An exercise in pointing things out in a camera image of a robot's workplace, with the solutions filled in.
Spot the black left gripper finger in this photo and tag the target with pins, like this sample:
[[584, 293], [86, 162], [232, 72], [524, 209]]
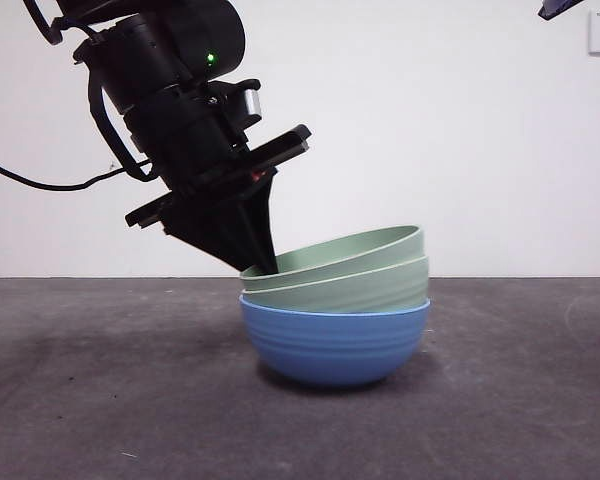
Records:
[[215, 230], [262, 225]]

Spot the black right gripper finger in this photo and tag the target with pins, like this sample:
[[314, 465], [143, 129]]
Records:
[[555, 9]]

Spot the green ribbed bowl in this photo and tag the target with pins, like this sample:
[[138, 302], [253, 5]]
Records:
[[380, 245], [375, 295]]

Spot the blue ribbed bowl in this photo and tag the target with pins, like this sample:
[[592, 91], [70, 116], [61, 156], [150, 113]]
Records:
[[335, 350]]

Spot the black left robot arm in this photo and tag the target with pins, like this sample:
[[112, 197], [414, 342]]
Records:
[[160, 65]]

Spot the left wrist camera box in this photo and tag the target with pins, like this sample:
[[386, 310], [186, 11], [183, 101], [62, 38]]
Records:
[[247, 105]]

